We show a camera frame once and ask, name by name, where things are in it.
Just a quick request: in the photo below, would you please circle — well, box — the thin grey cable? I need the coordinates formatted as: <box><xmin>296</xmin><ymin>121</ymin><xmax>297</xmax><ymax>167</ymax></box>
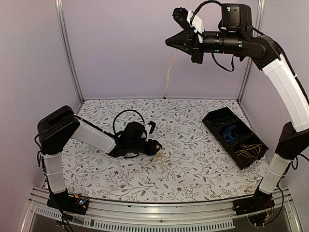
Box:
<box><xmin>211</xmin><ymin>115</ymin><xmax>236</xmax><ymax>128</ymax></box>

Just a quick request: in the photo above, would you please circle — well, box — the aluminium frame post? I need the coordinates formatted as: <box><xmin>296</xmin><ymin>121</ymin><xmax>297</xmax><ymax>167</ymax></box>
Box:
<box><xmin>55</xmin><ymin>0</ymin><xmax>84</xmax><ymax>103</ymax></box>
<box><xmin>237</xmin><ymin>0</ymin><xmax>265</xmax><ymax>104</ymax></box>

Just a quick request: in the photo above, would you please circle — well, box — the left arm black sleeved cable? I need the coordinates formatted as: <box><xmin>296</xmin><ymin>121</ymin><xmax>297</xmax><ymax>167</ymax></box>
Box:
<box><xmin>112</xmin><ymin>109</ymin><xmax>146</xmax><ymax>136</ymax></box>

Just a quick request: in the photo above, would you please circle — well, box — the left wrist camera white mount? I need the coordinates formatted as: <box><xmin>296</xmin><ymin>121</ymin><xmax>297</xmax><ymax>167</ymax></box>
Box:
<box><xmin>145</xmin><ymin>121</ymin><xmax>156</xmax><ymax>142</ymax></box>

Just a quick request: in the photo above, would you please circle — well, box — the floral patterned table mat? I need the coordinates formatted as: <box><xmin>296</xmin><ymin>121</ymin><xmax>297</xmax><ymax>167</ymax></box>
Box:
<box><xmin>62</xmin><ymin>99</ymin><xmax>268</xmax><ymax>203</ymax></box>

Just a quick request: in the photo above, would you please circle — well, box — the left aluminium frame post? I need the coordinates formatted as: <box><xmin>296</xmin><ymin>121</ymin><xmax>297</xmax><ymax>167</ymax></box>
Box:
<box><xmin>55</xmin><ymin>0</ymin><xmax>84</xmax><ymax>103</ymax></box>

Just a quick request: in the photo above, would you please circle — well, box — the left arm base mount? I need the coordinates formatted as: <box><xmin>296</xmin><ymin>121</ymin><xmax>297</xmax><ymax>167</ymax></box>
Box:
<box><xmin>47</xmin><ymin>190</ymin><xmax>89</xmax><ymax>215</ymax></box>

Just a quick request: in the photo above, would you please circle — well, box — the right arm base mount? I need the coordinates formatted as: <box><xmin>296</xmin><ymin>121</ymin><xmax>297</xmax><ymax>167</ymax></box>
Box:
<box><xmin>232</xmin><ymin>191</ymin><xmax>275</xmax><ymax>227</ymax></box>

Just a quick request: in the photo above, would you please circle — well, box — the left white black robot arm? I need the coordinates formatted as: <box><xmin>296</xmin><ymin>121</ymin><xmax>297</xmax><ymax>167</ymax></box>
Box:
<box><xmin>34</xmin><ymin>105</ymin><xmax>162</xmax><ymax>210</ymax></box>

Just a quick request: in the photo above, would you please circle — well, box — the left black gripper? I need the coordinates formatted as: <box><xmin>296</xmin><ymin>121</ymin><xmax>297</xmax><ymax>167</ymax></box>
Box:
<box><xmin>128</xmin><ymin>139</ymin><xmax>162</xmax><ymax>156</ymax></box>

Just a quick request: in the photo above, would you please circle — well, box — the blue cable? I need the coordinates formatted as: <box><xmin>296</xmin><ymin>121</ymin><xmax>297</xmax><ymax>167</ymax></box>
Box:
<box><xmin>222</xmin><ymin>127</ymin><xmax>235</xmax><ymax>145</ymax></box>
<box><xmin>223</xmin><ymin>123</ymin><xmax>242</xmax><ymax>145</ymax></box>

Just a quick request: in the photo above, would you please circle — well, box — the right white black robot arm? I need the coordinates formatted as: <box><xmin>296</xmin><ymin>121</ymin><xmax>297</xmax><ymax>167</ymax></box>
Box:
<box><xmin>165</xmin><ymin>3</ymin><xmax>309</xmax><ymax>211</ymax></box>

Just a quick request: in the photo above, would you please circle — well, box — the black three-compartment tray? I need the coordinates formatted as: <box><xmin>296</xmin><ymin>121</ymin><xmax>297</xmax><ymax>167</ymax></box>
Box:
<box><xmin>202</xmin><ymin>107</ymin><xmax>268</xmax><ymax>170</ymax></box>

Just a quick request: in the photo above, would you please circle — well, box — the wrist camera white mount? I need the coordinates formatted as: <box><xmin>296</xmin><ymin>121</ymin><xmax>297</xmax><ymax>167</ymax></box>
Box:
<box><xmin>172</xmin><ymin>7</ymin><xmax>205</xmax><ymax>35</ymax></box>
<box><xmin>145</xmin><ymin>121</ymin><xmax>156</xmax><ymax>142</ymax></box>

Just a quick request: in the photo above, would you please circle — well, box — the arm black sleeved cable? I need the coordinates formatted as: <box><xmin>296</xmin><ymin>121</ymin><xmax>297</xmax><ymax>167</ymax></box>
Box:
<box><xmin>112</xmin><ymin>109</ymin><xmax>146</xmax><ymax>136</ymax></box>
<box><xmin>193</xmin><ymin>0</ymin><xmax>223</xmax><ymax>24</ymax></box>

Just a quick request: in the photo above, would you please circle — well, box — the right aluminium frame post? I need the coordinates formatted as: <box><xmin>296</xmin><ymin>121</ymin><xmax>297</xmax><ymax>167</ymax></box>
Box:
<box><xmin>237</xmin><ymin>0</ymin><xmax>265</xmax><ymax>104</ymax></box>

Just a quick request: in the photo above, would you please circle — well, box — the right arm black sleeved cable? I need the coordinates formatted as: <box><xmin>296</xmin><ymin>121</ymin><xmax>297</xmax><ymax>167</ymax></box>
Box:
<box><xmin>193</xmin><ymin>0</ymin><xmax>223</xmax><ymax>24</ymax></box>

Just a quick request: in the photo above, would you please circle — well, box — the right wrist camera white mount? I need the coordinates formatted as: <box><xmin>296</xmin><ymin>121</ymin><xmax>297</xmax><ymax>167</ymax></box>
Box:
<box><xmin>172</xmin><ymin>7</ymin><xmax>205</xmax><ymax>35</ymax></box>

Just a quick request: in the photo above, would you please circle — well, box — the aluminium front rail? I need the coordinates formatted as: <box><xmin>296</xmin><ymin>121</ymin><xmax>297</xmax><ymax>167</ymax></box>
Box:
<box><xmin>21</xmin><ymin>187</ymin><xmax>304</xmax><ymax>232</ymax></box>

